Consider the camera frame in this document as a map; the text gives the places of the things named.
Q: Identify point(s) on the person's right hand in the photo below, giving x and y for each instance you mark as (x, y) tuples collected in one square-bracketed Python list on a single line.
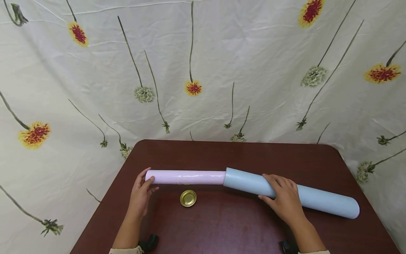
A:
[(285, 203)]

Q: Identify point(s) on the person's left hand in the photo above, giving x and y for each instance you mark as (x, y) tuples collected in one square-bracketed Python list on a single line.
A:
[(139, 197)]

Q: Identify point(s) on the person's left middle finger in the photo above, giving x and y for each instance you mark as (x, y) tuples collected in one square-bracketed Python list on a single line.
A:
[(144, 172)]

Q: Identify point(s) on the person's right index finger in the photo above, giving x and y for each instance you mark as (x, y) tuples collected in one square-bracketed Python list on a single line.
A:
[(270, 180)]

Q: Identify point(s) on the person's left thumb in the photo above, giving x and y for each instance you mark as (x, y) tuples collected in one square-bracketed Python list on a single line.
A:
[(153, 191)]

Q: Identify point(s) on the person's right fingers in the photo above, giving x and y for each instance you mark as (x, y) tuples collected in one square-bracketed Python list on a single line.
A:
[(285, 179)]

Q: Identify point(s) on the person's left index finger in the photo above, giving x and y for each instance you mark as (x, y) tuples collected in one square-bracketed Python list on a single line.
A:
[(149, 180)]

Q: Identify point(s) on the person's right thumb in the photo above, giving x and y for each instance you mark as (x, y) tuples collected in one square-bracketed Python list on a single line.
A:
[(265, 199)]

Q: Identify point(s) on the pink paper roll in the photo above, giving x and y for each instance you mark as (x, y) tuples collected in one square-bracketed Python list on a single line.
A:
[(190, 177)]

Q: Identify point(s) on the light blue cardboard tube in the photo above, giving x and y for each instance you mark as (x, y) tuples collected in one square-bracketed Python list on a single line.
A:
[(320, 199)]

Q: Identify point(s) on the person's right forearm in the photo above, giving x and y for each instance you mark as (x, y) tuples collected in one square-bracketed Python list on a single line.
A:
[(309, 236)]

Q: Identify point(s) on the person's left forearm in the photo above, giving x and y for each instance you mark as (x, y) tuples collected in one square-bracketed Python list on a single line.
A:
[(127, 233)]

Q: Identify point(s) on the round gold metal lid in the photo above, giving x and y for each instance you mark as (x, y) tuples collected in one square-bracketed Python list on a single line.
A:
[(188, 198)]

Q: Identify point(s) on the black wrist band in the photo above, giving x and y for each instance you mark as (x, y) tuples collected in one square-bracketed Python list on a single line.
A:
[(149, 243), (288, 247)]

